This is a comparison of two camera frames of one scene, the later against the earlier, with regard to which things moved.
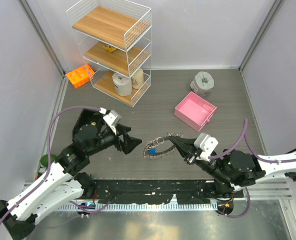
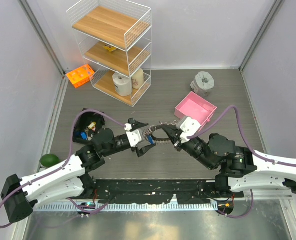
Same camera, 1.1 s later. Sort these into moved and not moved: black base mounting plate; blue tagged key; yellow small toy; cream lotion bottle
Moved: blue tagged key
Not moved: cream lotion bottle; yellow small toy; black base mounting plate
